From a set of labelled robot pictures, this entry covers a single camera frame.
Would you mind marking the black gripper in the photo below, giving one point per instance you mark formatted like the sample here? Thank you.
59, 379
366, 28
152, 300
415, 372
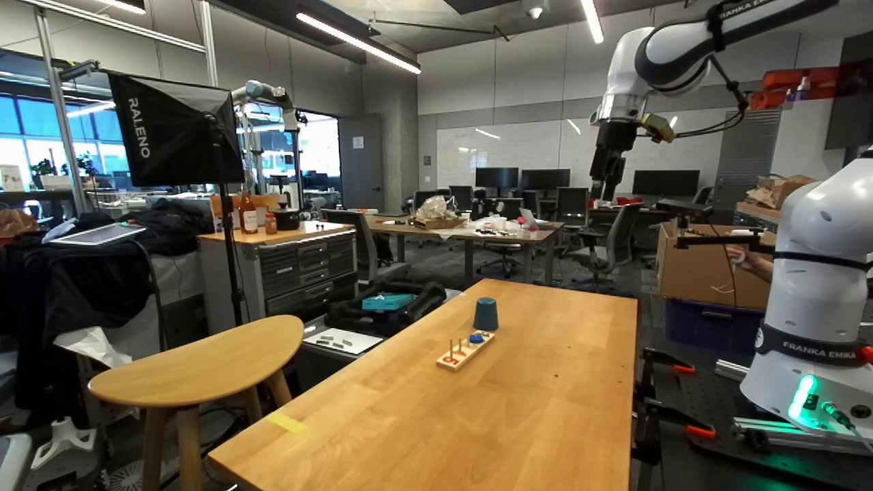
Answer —
614, 150

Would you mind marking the blue disk with hole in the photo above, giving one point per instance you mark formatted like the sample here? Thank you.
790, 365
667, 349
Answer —
476, 339

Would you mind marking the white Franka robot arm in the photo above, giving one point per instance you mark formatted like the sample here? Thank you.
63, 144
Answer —
820, 273

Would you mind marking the black office chair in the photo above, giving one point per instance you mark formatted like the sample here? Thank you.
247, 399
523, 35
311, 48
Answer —
618, 240

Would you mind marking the black computer monitor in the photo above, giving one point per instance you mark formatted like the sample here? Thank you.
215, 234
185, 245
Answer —
667, 181
498, 177
547, 177

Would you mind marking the long wooden work table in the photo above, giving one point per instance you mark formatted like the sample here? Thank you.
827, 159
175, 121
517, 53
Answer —
532, 237

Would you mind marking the brown cardboard box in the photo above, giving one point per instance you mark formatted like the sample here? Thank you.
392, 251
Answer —
706, 270

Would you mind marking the long ceiling light strip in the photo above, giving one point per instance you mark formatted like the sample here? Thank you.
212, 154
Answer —
590, 19
355, 41

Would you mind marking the brown paper pile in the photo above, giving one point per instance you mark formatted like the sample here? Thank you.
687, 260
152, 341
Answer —
778, 191

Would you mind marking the blue storage bin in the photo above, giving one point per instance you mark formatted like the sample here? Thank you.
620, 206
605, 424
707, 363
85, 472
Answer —
710, 329

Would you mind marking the blue plastic cup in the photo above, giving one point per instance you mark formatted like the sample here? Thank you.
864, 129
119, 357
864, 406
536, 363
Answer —
486, 314

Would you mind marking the black clamp orange tip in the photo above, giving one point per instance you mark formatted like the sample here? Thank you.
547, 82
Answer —
670, 365
678, 425

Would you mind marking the wooden number peg board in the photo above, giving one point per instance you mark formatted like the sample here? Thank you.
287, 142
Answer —
456, 356

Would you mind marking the grey door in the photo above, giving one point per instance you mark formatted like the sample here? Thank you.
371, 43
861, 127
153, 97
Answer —
360, 165

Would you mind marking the teal case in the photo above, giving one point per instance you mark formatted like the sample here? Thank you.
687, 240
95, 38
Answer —
388, 303

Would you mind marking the grey mesh office chair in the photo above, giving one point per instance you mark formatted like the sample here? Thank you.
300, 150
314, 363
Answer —
358, 237

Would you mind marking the black bag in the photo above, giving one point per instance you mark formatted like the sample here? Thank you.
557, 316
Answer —
363, 316

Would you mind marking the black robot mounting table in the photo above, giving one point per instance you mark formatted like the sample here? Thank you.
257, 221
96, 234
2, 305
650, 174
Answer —
727, 472

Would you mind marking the white flat box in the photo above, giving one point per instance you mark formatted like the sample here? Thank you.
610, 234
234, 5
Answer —
339, 341

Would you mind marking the grey drawer cabinet wooden top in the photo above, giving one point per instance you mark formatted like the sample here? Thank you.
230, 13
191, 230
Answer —
291, 267

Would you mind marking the red labelled bottle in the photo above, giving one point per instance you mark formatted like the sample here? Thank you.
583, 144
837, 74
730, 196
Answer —
250, 219

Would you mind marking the black light stand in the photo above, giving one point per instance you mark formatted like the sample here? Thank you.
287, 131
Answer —
230, 262

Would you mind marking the yellow tape strip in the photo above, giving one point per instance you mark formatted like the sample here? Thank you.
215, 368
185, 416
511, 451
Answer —
287, 424

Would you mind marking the black backpack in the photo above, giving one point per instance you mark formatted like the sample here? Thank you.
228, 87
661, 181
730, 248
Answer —
174, 226

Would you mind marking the black softbox light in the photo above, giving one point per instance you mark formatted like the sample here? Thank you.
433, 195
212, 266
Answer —
174, 127

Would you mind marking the round wooden stool table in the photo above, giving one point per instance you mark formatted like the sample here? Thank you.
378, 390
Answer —
201, 363

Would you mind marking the black hanging clothes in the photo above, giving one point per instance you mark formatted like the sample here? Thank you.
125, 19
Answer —
82, 289

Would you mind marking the white paper sheet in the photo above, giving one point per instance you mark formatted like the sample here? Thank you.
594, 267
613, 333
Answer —
90, 344

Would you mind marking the metal pole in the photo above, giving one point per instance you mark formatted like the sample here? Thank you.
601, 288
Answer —
56, 109

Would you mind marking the white foam piece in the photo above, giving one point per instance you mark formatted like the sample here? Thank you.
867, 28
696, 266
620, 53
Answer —
63, 440

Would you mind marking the black stereo camera bar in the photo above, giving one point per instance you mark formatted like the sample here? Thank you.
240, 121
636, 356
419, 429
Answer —
718, 240

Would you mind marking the red wall sign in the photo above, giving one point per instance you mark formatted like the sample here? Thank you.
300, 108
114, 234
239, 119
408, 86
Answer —
801, 86

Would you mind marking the aluminium extrusion rail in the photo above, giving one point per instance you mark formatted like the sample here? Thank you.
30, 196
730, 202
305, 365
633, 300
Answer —
781, 429

